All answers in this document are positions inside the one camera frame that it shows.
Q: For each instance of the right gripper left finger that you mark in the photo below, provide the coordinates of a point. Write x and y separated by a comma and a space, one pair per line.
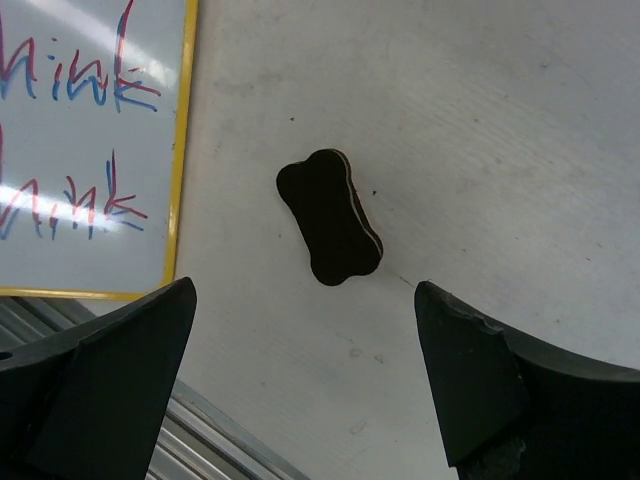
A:
88, 402

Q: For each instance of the yellow framed whiteboard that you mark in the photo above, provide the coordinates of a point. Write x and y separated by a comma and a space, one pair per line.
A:
94, 117

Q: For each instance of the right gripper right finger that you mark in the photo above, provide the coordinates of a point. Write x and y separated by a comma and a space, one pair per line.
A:
511, 406

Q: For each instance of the black bone-shaped eraser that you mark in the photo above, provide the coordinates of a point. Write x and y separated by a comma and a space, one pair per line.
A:
323, 200

